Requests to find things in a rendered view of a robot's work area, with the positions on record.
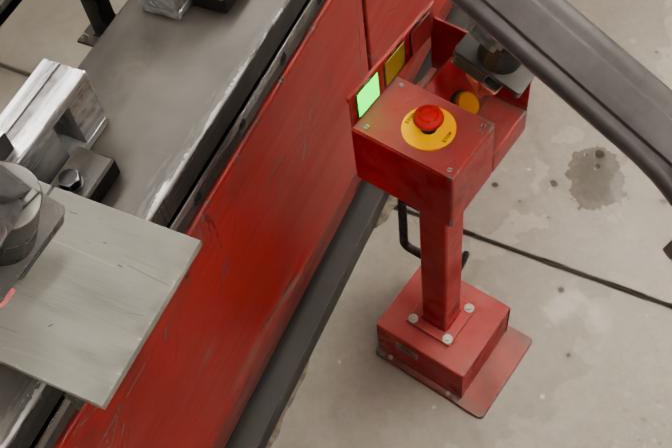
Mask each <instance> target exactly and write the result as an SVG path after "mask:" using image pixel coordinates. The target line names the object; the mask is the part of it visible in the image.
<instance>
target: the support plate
mask: <svg viewBox="0 0 672 448"><path fill-rule="evenodd" d="M49 197H51V198H52V199H54V200H56V201H57V202H59V203H61V204H62V205H63V206H64V207H65V215H64V223H63V225H62V227H61V228H60V230H59V231H58V232H57V234H56V235H55V237H53V238H52V240H51V241H50V242H49V244H48V245H47V246H46V248H45V249H44V251H43V252H42V253H41V255H40V256H39V258H38V259H37V260H36V262H35V263H34V265H33V266H32V267H31V269H30V270H29V272H28V273H27V274H26V276H25V277H24V278H23V279H21V280H17V281H16V282H15V284H14V285H13V286H12V288H13V289H15V293H14V294H13V295H12V297H11V298H10V300H9V301H8V302H7V304H6V305H5V306H4V307H2V308H0V363H1V364H3V365H5V366H8V367H10V368H12V369H14V370H16V371H19V372H21V373H23V374H25V375H28V376H30V377H32V378H34V379H37V380H39V381H41V382H43V383H45V384H48V385H50V386H52V387H54V388H57V389H59V390H61V391H63V392H66V393H68V394H70V395H72V396H74V397H77V398H79V399H81V400H83V401H86V402H88V403H90V404H92V405H95V406H97V407H99V408H101V409H103V410H105V409H106V408H107V406H108V404H109V403H110V401H111V399H112V397H113V396H114V394H115V392H116V391H117V389H118V387H119V386H120V384H121V382H122V381H123V379H124V377H125V376H126V374H127V372H128V370H129V369H130V367H131V365H132V364H133V362H134V360H135V359H136V357H137V355H138V354H139V352H140V350H141V348H142V347H143V345H144V343H145V342H146V340H147V338H148V337H149V335H150V333H151V332H152V330H153V328H154V327H155V325H156V323H157V321H158V320H159V318H160V316H161V315H162V313H163V311H164V310H165V308H166V306H167V305H168V303H169V301H170V299H171V298H172V296H173V294H174V293H175V291H176V289H177V288H178V286H179V284H180V283H181V281H182V279H183V277H184V276H185V274H186V272H187V271H188V269H189V267H190V266H191V264H192V262H193V261H194V259H195V257H196V256H197V254H198V252H199V250H200V249H201V247H202V242H201V241H200V240H198V239H196V238H193V237H190V236H187V235H185V234H182V233H179V232H177V231H174V230H171V229H168V228H166V227H163V226H160V225H158V224H155V223H152V222H150V221H147V220H144V219H141V218H139V217H136V216H133V215H131V214H128V213H125V212H123V211H120V210H117V209H114V208H112V207H109V206H106V205H104V204H101V203H98V202H95V201H93V200H90V199H87V198H85V197H82V196H79V195H77V194H74V193H71V192H68V191H66V190H63V189H60V188H58V187H55V188H54V189H53V190H52V192H51V193H50V195H49Z"/></svg>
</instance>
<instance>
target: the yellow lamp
mask: <svg viewBox="0 0 672 448"><path fill-rule="evenodd" d="M404 65H405V44H404V42H403V43H402V44H401V45H400V47H399V48H398V49H397V50H396V51H395V52H394V53H393V55H392V56H391V57H390V58H389V59H388V60H387V62H386V63H385V76H386V86H387V85H388V84H389V83H390V82H391V81H392V79H393V78H394V77H395V76H396V75H397V73H398V72H399V71H400V70H401V69H402V68H403V66H404Z"/></svg>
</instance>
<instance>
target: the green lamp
mask: <svg viewBox="0 0 672 448"><path fill-rule="evenodd" d="M378 96H379V82H378V73H376V74H375V75H374V77H373V78H372V79H371V80H370V81H369V82H368V84H367V85H366V86H365V87H364V88H363V89H362V91H361V92H360V93H359V94H358V95H357V99H358V108H359V116H360V117H361V116H362V115H363V114H364V112H365V111H366V110H367V109H368V108H369V106H370V105H371V104H372V103H373V102H374V101H375V99H376V98H377V97H378Z"/></svg>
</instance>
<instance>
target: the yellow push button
mask: <svg viewBox="0 0 672 448"><path fill-rule="evenodd" d="M453 104H455V105H457V106H459V107H461V108H463V109H465V110H467V111H469V112H471V113H473V114H477V113H478V111H479V108H480V105H479V101H478V99H477V97H476V96H475V95H474V94H473V93H471V92H469V91H463V92H461V93H459V94H457V95H456V96H455V98H454V100H453Z"/></svg>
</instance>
